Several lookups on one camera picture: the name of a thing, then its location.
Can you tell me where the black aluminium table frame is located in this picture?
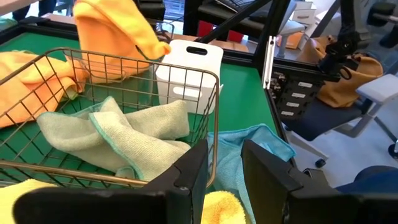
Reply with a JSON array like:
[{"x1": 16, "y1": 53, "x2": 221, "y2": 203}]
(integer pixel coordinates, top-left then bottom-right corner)
[{"x1": 0, "y1": 0, "x2": 343, "y2": 169}]

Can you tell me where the green table mat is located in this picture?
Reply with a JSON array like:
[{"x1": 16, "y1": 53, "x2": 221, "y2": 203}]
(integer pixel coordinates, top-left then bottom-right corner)
[{"x1": 0, "y1": 30, "x2": 280, "y2": 187}]

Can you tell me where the white plastic basket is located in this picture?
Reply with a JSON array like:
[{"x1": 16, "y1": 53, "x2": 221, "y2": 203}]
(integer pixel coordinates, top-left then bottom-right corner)
[{"x1": 155, "y1": 39, "x2": 224, "y2": 115}]

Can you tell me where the orange microfiber towel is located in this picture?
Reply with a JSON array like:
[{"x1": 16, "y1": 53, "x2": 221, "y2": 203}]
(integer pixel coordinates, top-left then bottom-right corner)
[
  {"x1": 0, "y1": 50, "x2": 86, "y2": 129},
  {"x1": 73, "y1": 0, "x2": 172, "y2": 85}
]

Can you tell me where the black panel with white labels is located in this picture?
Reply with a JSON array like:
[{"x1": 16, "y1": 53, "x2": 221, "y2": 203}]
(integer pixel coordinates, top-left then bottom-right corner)
[{"x1": 269, "y1": 70, "x2": 326, "y2": 123}]

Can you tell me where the yellow microfiber towel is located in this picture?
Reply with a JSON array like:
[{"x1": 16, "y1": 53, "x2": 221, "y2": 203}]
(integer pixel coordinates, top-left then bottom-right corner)
[
  {"x1": 0, "y1": 179, "x2": 58, "y2": 224},
  {"x1": 201, "y1": 190, "x2": 247, "y2": 224}
]

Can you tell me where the red cabinet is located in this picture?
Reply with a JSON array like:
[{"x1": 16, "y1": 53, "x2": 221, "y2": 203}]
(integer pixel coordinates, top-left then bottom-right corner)
[{"x1": 197, "y1": 20, "x2": 246, "y2": 44}]

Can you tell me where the silver frame bracket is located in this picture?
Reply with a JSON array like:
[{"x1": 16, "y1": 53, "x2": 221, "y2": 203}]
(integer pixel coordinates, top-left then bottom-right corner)
[{"x1": 262, "y1": 35, "x2": 277, "y2": 90}]

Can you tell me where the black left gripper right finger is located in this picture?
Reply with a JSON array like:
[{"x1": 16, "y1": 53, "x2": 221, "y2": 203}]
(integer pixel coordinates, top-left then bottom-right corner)
[{"x1": 241, "y1": 139, "x2": 398, "y2": 224}]

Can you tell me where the copper wire basket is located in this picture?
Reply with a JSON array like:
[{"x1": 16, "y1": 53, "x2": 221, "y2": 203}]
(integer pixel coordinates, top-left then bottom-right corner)
[{"x1": 0, "y1": 47, "x2": 220, "y2": 189}]

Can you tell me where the navy office chair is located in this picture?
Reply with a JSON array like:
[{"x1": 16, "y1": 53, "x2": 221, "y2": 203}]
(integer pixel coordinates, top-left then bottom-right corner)
[{"x1": 281, "y1": 73, "x2": 398, "y2": 169}]

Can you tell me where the sage green microfiber towel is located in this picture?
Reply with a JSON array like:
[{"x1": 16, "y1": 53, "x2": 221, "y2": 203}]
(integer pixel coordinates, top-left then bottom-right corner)
[{"x1": 36, "y1": 95, "x2": 191, "y2": 182}]

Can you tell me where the beige wooden desk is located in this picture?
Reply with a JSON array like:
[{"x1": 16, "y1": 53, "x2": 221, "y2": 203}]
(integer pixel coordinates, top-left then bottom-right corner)
[{"x1": 0, "y1": 0, "x2": 41, "y2": 16}]

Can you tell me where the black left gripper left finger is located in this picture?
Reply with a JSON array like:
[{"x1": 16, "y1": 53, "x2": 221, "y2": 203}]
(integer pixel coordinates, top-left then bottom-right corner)
[{"x1": 14, "y1": 139, "x2": 210, "y2": 224}]

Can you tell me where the teal blue microfiber towel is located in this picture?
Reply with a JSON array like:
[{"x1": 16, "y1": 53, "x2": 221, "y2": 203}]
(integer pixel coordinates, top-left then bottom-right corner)
[{"x1": 206, "y1": 123, "x2": 297, "y2": 224}]

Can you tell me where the tan leather bag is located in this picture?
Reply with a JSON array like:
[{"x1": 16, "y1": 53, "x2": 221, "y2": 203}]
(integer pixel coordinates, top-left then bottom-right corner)
[{"x1": 297, "y1": 34, "x2": 385, "y2": 109}]

